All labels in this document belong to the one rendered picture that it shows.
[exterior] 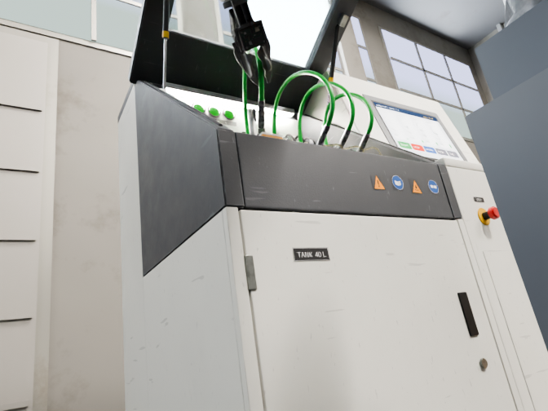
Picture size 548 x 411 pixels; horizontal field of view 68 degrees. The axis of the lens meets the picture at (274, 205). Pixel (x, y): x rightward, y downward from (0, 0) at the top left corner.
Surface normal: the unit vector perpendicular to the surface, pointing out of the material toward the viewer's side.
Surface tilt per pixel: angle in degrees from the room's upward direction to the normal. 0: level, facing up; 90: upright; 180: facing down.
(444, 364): 90
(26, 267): 90
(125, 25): 90
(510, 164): 90
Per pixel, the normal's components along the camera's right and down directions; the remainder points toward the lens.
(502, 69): -0.84, -0.06
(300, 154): 0.51, -0.36
